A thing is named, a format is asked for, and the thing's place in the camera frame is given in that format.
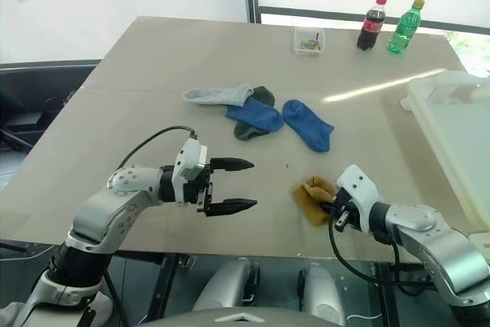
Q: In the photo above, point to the blue sock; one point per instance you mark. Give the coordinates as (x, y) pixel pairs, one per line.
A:
(256, 114)
(308, 124)

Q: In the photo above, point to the cola bottle red cap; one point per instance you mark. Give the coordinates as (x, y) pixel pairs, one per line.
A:
(369, 30)

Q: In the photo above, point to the green bottle yellow cap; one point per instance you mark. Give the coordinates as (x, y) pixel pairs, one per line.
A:
(404, 32)

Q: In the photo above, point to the colourful small pieces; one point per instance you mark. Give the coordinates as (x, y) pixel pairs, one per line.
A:
(309, 44)

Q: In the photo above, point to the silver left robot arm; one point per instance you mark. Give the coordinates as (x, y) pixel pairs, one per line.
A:
(115, 212)

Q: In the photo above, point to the grey robot body edge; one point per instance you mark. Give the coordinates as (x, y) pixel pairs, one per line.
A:
(237, 319)

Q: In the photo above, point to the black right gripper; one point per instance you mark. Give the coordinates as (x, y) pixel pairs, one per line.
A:
(346, 212)

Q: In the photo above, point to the light grey sock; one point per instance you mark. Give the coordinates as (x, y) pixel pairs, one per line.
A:
(214, 95)

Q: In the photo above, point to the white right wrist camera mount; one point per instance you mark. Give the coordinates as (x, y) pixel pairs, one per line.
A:
(360, 189)

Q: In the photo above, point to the mustard yellow cloth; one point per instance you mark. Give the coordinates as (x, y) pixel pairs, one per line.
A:
(312, 204)

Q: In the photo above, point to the black red small device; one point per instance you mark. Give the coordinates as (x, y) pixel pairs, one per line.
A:
(69, 96)

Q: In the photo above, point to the black furniture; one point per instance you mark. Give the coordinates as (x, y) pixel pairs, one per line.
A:
(30, 89)

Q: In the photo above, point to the white plastic basket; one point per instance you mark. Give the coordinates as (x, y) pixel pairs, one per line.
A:
(451, 131)

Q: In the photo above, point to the silver rounded robot leg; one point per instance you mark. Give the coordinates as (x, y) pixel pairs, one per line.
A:
(226, 288)
(323, 296)

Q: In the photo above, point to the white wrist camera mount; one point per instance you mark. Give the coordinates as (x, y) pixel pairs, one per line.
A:
(360, 189)
(187, 162)

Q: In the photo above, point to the dark grey cloth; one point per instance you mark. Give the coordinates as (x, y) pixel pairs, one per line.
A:
(247, 132)

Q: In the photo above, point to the small clear plastic container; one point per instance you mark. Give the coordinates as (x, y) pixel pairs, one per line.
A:
(308, 52)

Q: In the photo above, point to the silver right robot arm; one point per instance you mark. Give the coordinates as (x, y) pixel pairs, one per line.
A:
(428, 235)

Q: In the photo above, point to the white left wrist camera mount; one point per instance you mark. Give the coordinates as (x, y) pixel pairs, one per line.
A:
(187, 162)

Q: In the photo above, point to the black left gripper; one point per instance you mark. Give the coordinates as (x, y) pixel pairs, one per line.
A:
(199, 189)

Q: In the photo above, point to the dark window frame rail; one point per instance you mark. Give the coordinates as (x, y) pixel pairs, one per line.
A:
(344, 13)

